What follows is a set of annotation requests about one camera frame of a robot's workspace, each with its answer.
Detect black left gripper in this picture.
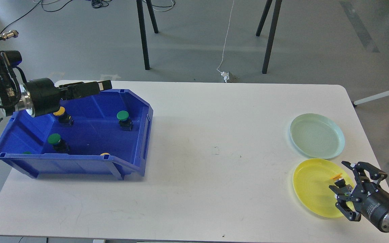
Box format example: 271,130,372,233
16,78,112,117

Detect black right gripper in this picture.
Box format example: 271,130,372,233
329,161,389,233

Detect green push button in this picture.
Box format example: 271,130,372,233
47,133,71,154
117,110,134,131

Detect yellow push button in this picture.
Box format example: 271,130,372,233
52,106,74,127
329,173,353,196

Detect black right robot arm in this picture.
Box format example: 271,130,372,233
329,161,389,233

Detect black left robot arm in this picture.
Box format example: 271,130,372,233
0,30,112,117

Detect yellow plate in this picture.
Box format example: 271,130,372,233
293,158,355,218

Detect light green plate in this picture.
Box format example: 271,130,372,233
289,113,345,159

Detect blue plastic bin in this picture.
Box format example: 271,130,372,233
0,89,153,180

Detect black tripod legs left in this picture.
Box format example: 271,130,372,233
136,0,159,70

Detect black tripod legs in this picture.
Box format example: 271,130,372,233
255,0,282,74
136,0,159,70

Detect white power plug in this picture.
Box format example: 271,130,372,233
220,71,239,83

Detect black tripod legs right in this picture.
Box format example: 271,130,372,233
255,0,282,74

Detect black floor cables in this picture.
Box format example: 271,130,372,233
0,0,176,58

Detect white cable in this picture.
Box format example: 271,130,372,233
216,0,235,73

